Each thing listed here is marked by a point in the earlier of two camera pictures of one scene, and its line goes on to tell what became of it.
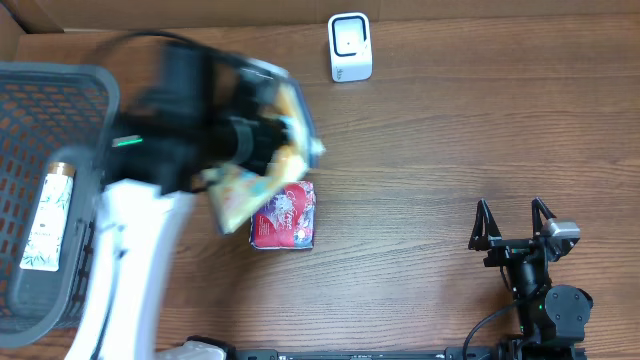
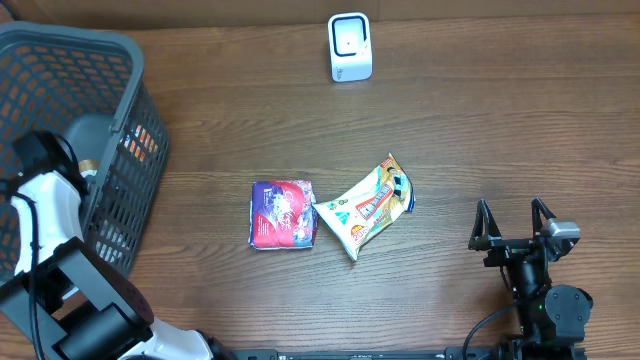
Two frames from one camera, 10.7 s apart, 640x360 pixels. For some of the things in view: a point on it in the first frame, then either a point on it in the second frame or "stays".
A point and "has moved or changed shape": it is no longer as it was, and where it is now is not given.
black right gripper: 481,239 stays
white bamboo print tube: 45,243 has moved or changed shape
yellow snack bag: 235,196 to 358,213
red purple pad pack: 287,220 stays
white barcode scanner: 350,46 stays
